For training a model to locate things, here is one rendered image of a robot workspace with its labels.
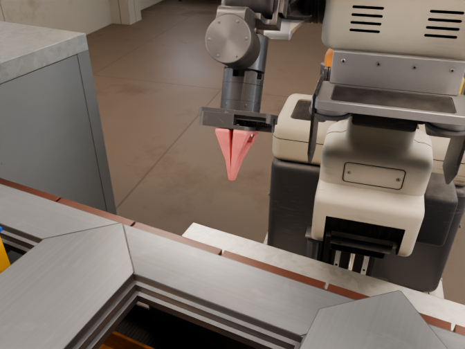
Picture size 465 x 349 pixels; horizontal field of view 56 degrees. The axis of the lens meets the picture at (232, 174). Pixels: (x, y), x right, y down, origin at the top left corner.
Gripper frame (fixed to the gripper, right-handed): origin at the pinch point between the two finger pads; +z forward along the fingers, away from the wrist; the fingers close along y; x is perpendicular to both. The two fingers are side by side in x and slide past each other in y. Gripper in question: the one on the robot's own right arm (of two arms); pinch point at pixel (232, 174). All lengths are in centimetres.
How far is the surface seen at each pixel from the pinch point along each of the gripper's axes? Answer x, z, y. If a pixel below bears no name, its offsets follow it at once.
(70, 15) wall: 361, -97, -295
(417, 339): -2.9, 17.1, 27.5
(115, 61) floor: 324, -49, -215
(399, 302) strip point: 2.4, 14.6, 25.4
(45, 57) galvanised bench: 25, -17, -53
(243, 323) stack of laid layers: -4.9, 19.3, 5.3
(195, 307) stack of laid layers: -4.4, 19.0, -2.0
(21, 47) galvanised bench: 23, -18, -58
